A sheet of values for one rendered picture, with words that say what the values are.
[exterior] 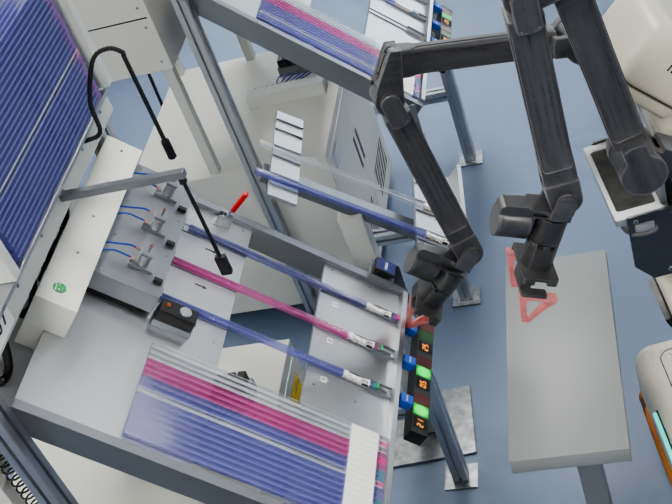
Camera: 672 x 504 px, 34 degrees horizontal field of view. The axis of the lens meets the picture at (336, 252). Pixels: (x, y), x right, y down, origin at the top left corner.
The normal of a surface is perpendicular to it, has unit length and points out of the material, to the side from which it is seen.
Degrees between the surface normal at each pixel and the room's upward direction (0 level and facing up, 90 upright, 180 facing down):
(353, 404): 44
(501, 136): 0
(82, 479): 0
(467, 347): 0
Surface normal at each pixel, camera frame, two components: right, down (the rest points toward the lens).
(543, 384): -0.29, -0.74
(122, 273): 0.44, -0.64
